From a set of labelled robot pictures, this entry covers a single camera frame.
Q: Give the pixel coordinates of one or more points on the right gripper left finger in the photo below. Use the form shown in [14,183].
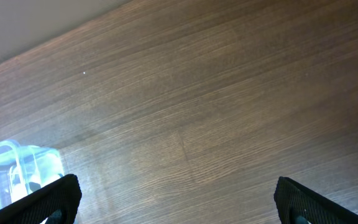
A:
[57,202]

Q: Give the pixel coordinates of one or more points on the clear plastic container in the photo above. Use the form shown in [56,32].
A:
[25,169]

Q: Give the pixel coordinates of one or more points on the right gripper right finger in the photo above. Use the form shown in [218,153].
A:
[298,204]

